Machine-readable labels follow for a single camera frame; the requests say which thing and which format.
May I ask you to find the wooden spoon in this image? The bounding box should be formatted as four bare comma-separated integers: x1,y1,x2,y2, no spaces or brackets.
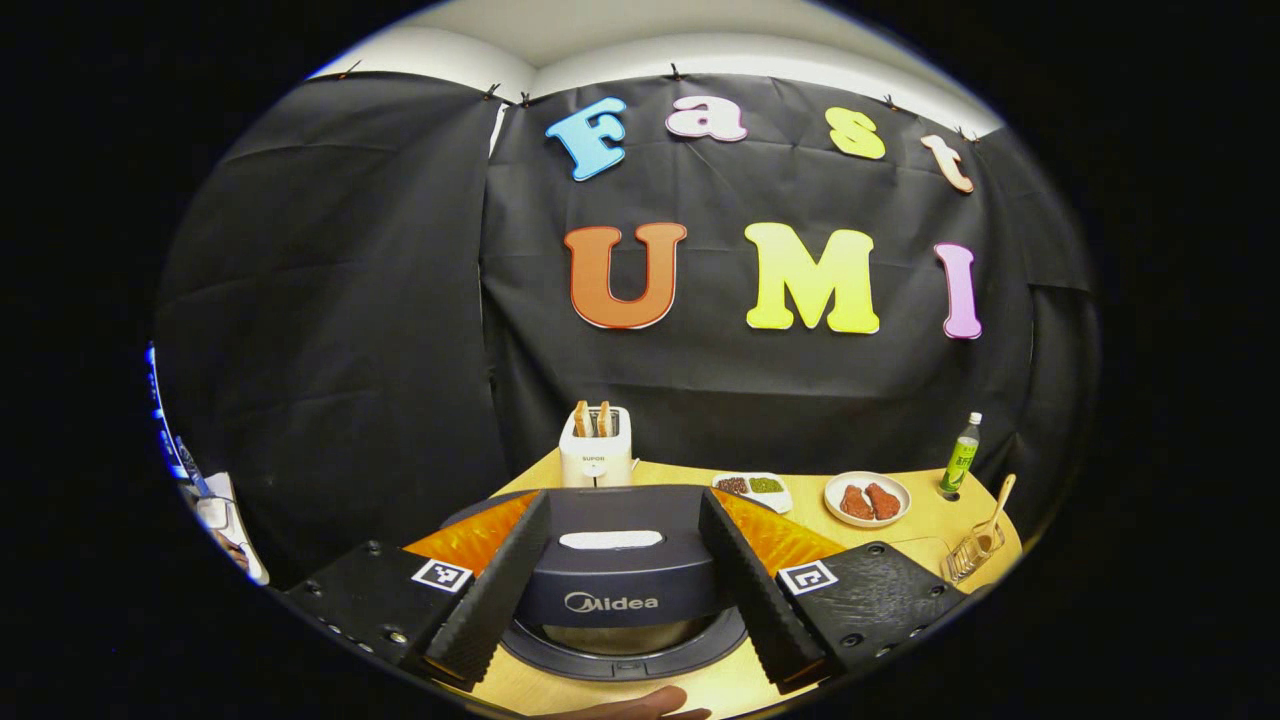
975,473,1017,551

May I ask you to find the computer monitor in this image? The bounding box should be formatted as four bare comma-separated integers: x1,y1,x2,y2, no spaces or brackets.
145,345,191,481

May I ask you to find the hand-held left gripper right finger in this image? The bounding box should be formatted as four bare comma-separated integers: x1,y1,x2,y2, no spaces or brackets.
697,488,969,694

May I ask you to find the white toaster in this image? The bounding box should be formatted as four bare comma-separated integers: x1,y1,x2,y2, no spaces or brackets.
558,405,634,489

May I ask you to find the black backdrop cloth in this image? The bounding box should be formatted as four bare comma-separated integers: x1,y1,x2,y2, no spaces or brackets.
155,70,1101,586

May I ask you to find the green drink bottle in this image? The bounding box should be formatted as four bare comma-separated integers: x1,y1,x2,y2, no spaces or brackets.
938,411,983,498

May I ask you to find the white round plate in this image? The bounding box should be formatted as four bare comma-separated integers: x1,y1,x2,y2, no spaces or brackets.
823,470,912,528

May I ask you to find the white desk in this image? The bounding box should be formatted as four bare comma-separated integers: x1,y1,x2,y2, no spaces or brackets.
190,470,271,586

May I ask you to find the white divided dish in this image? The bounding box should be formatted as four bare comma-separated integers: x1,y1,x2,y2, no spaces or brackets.
712,472,794,514

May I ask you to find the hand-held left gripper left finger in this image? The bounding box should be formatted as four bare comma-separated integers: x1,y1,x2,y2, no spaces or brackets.
283,490,554,691

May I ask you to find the dark grey rice cooker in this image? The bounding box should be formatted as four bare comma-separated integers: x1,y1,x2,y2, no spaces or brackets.
440,484,751,683

